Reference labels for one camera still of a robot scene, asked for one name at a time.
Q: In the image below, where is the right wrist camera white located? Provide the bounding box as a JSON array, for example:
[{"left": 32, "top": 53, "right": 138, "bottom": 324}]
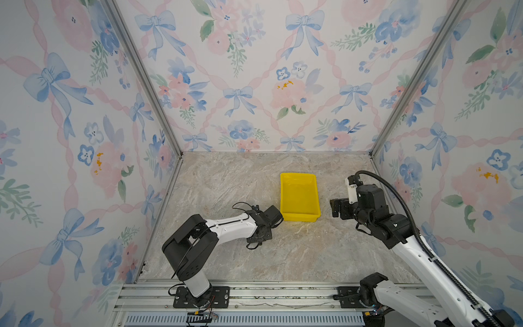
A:
[{"left": 346, "top": 175, "right": 358, "bottom": 204}]

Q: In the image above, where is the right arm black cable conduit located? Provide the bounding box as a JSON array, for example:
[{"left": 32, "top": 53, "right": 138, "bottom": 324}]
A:
[{"left": 353, "top": 170, "right": 501, "bottom": 327}]

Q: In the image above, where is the aluminium mounting rail frame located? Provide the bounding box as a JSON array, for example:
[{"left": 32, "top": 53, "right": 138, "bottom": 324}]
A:
[{"left": 110, "top": 279, "right": 463, "bottom": 327}]

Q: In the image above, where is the aluminium corner post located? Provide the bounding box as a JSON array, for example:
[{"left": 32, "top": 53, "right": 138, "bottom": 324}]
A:
[
  {"left": 101, "top": 0, "right": 183, "bottom": 159},
  {"left": 369, "top": 0, "right": 470, "bottom": 160}
]

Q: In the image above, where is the right aluminium corner post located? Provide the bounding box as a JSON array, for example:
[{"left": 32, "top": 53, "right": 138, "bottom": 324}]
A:
[{"left": 369, "top": 0, "right": 470, "bottom": 160}]

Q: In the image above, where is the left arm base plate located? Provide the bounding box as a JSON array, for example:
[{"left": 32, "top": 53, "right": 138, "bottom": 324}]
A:
[{"left": 173, "top": 286, "right": 230, "bottom": 310}]

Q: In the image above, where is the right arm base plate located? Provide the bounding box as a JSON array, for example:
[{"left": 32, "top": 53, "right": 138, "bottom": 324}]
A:
[{"left": 332, "top": 286, "right": 391, "bottom": 311}]

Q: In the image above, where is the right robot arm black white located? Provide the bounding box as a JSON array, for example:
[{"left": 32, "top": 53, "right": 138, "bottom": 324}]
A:
[{"left": 330, "top": 178, "right": 516, "bottom": 326}]

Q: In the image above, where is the left aluminium corner post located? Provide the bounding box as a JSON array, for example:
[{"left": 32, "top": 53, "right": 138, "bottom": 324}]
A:
[{"left": 101, "top": 0, "right": 183, "bottom": 159}]

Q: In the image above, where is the yellow plastic bin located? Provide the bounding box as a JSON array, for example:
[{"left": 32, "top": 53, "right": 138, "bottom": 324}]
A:
[{"left": 280, "top": 173, "right": 321, "bottom": 223}]

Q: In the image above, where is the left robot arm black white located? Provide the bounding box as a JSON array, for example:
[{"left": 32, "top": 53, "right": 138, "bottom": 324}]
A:
[{"left": 162, "top": 205, "right": 283, "bottom": 300}]

